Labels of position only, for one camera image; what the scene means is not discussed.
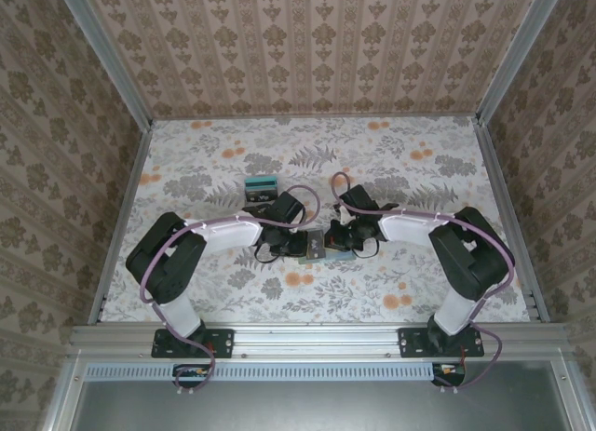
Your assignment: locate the green card holder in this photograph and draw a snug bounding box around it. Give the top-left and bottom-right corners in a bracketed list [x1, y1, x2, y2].
[297, 244, 359, 267]

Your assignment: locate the dark grey card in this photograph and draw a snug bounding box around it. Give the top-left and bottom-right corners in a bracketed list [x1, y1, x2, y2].
[305, 229, 328, 265]

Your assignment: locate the black card white print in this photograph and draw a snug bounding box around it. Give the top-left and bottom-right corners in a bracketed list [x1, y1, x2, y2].
[246, 189, 279, 206]

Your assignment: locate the clear acrylic card box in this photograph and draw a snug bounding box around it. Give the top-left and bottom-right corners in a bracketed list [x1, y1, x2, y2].
[243, 174, 281, 208]

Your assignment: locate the floral table cover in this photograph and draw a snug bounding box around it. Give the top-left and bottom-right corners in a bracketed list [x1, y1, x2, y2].
[98, 115, 533, 325]

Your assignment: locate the black connector box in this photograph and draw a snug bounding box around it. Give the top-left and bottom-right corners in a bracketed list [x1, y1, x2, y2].
[430, 361, 467, 388]
[172, 363, 211, 389]

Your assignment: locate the steel lower panel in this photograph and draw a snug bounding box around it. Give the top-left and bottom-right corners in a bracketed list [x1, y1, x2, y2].
[41, 356, 596, 431]

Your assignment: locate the thin black right gripper cable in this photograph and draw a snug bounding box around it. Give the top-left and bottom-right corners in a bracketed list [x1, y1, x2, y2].
[352, 238, 380, 258]

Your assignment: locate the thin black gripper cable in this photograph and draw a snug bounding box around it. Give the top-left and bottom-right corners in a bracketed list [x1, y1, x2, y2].
[352, 238, 380, 258]
[252, 241, 281, 265]

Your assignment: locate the thin black left gripper cable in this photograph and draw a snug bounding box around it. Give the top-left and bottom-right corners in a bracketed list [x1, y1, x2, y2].
[252, 241, 281, 265]

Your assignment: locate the long aluminium base rail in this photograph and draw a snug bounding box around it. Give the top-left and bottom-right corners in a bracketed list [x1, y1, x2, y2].
[68, 322, 575, 360]

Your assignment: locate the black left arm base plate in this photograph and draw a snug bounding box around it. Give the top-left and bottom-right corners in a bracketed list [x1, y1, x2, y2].
[151, 327, 236, 359]

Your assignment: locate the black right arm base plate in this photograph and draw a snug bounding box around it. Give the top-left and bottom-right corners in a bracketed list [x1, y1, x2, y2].
[399, 327, 485, 359]

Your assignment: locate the grey slotted cable duct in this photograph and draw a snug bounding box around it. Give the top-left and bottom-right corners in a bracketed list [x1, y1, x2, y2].
[85, 361, 467, 382]

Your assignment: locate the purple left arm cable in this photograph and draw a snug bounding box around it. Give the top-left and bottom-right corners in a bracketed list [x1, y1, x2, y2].
[139, 184, 322, 397]

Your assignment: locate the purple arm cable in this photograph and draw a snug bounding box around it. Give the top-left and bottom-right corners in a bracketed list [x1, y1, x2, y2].
[330, 171, 516, 397]
[139, 184, 322, 397]

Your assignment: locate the aluminium side rail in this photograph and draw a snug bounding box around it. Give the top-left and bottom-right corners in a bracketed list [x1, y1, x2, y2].
[87, 121, 156, 325]
[472, 116, 550, 323]

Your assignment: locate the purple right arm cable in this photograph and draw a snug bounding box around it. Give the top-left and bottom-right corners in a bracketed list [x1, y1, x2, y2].
[330, 171, 516, 397]

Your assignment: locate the aluminium corner post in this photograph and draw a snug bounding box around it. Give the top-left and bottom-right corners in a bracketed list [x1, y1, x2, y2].
[52, 0, 156, 130]
[474, 0, 573, 125]

